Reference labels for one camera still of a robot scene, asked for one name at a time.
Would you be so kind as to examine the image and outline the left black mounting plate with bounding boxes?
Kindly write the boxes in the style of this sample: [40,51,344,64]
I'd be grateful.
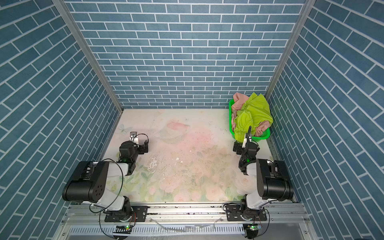
[105,206,149,223]

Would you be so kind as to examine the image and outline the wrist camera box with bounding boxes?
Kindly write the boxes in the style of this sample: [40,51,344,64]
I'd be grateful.
[130,132,139,144]
[243,126,252,148]

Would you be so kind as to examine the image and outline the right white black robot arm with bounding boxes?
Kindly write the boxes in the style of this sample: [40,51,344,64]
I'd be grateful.
[233,141,294,221]

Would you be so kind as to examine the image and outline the left aluminium corner post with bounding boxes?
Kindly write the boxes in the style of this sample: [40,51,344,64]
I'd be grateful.
[52,0,124,114]

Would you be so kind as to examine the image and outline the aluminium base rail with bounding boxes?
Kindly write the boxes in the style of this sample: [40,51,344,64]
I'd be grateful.
[59,201,313,226]

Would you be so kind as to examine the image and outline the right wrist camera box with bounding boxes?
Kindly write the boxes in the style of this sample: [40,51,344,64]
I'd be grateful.
[243,126,252,148]

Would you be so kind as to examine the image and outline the right aluminium corner post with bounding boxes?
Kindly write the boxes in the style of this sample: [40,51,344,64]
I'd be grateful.
[265,0,316,101]

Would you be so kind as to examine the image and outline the green plastic basket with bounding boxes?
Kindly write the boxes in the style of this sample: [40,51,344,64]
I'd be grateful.
[229,99,271,142]

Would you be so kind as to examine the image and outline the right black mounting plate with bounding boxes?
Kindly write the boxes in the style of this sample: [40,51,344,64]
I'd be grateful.
[222,204,267,222]

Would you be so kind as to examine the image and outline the pink shorts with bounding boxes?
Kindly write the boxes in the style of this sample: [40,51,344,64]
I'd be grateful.
[230,92,271,137]

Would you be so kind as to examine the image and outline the lime green shorts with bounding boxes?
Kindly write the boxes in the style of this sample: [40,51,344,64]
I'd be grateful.
[233,92,274,144]

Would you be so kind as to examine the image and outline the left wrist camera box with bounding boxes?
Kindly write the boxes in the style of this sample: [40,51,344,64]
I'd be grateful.
[130,132,139,144]

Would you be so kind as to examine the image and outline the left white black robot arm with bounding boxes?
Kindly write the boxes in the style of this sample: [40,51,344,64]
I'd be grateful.
[62,135,149,224]

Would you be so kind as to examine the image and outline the aluminium corner post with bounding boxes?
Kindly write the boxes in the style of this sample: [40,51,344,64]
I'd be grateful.
[52,0,124,114]
[265,0,316,101]

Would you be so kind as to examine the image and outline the black mounting plate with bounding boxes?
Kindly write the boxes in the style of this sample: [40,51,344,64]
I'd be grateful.
[105,206,149,223]
[222,204,267,222]

